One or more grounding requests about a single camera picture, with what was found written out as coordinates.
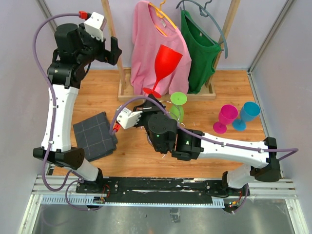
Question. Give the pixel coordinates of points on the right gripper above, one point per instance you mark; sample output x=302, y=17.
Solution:
x=149, y=107

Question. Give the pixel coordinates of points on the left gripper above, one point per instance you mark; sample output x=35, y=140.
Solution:
x=111, y=56

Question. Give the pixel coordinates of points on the red wine glass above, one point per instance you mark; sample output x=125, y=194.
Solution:
x=166, y=62

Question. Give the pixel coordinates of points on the pink wine glass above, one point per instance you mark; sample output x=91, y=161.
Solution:
x=228, y=113

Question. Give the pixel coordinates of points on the blue wine glass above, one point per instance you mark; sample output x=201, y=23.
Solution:
x=249, y=111

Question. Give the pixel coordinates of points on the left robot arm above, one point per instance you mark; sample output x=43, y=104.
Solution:
x=77, y=47

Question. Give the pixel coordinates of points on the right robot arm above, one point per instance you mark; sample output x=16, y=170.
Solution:
x=259, y=161

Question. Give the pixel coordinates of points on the wooden clothes rack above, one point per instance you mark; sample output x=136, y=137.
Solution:
x=207, y=92

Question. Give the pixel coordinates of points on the green wine glass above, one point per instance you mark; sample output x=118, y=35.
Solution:
x=178, y=99

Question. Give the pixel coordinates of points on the chrome wine glass rack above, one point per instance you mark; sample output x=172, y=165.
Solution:
x=180, y=122

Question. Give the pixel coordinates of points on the pink t-shirt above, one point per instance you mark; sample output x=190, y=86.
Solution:
x=148, y=33

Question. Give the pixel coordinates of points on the orange clothes hanger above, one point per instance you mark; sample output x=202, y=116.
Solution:
x=161, y=15

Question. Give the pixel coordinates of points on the green tank top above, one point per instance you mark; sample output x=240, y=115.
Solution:
x=203, y=52

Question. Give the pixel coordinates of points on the dark grey checked cloth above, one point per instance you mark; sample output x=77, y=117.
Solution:
x=92, y=135

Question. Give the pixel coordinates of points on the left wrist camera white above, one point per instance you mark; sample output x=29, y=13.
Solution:
x=94, y=24

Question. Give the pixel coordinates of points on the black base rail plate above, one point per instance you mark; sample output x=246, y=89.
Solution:
x=159, y=189

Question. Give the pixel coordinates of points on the grey slotted cable duct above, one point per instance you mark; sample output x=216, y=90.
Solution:
x=95, y=200

